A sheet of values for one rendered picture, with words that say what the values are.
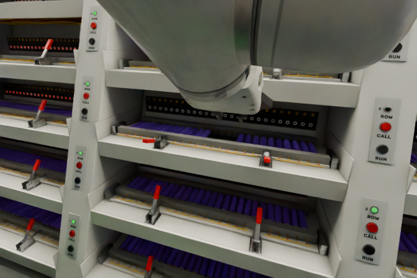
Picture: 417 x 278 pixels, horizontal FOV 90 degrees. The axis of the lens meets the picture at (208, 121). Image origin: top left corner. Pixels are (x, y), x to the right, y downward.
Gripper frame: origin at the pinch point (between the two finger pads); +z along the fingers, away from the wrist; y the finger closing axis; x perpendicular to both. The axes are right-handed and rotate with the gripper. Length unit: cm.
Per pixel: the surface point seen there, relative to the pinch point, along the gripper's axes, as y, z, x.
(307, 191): -16.3, 15.5, 11.5
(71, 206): 44, 19, 28
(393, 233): -31.6, 15.5, 16.2
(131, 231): 24.3, 20.0, 29.8
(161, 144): 18.3, 14.4, 6.6
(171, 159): 15.0, 14.7, 9.8
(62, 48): 74, 24, -25
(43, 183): 61, 23, 25
